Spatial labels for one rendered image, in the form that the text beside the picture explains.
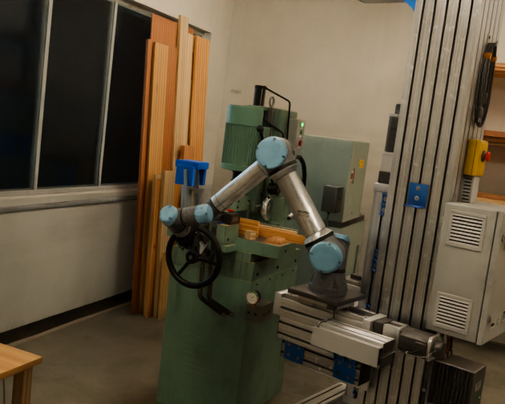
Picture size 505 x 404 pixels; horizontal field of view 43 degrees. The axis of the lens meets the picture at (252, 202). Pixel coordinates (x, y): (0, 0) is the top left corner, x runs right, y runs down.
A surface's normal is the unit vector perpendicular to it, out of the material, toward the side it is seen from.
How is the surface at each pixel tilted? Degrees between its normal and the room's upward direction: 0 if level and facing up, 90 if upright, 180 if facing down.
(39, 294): 90
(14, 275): 90
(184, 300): 90
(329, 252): 96
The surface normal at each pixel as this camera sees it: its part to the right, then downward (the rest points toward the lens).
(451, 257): -0.61, 0.01
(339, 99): -0.39, 0.06
